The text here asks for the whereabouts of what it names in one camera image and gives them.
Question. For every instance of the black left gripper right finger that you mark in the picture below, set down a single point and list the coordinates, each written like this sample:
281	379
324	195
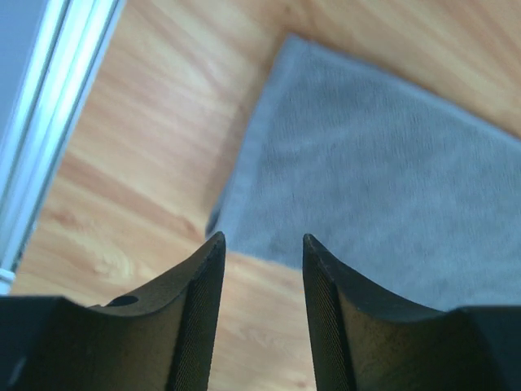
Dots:
364	337

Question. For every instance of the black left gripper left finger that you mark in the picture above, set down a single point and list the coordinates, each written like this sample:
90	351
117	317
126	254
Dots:
159	336

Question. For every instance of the grey terry towel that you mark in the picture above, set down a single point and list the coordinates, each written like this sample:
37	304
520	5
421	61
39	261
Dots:
408	189

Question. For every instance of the aluminium frame post left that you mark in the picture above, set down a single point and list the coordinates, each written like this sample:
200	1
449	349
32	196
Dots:
50	54

